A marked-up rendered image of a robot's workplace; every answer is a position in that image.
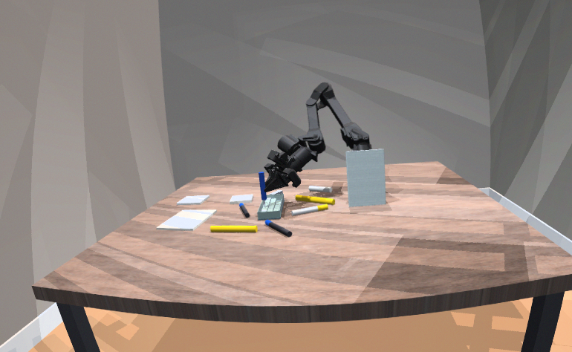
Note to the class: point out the grey keyboard with white letter keys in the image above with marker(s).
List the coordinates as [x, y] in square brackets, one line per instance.
[272, 208]

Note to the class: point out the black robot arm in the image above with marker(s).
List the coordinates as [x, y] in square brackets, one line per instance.
[352, 134]

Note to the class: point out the white sheet of paper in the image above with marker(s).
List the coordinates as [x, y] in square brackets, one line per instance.
[187, 220]

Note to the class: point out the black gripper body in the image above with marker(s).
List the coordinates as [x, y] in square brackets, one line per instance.
[289, 173]

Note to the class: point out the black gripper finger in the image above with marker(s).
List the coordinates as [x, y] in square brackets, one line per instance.
[277, 183]
[270, 177]

